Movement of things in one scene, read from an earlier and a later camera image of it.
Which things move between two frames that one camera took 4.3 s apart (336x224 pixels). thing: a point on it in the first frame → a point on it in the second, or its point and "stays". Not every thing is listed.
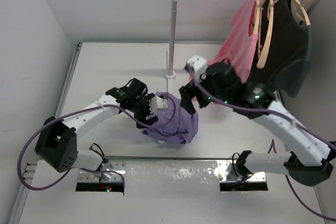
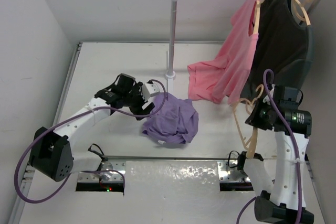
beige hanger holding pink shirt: [258, 9] stays
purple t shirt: [175, 124] stays
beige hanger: [270, 12] → [249, 148]
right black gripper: [187, 92] → [253, 119]
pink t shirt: [239, 48] stays
